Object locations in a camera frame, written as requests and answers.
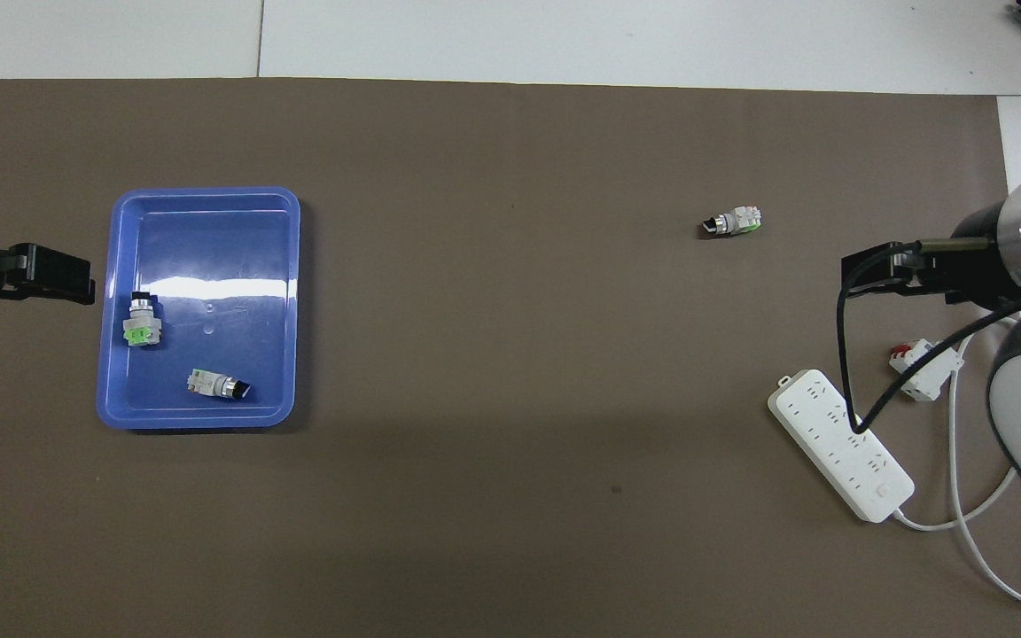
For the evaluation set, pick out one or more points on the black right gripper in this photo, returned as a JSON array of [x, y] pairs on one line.
[[976, 270]]

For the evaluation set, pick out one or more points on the selector switch with red terminals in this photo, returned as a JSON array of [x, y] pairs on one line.
[[732, 221]]

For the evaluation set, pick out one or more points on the white red circuit breaker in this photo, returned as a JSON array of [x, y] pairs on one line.
[[923, 372]]

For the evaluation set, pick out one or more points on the blue plastic tray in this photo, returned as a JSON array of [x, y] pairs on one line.
[[209, 248]]

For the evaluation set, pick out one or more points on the white power strip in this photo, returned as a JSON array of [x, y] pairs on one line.
[[838, 443]]

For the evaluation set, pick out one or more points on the brown paper table mat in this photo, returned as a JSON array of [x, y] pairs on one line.
[[510, 354]]

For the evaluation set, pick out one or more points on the selector switch with green back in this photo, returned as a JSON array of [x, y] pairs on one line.
[[142, 326]]

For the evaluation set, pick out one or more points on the green push button switch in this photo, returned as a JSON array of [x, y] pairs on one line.
[[218, 385]]

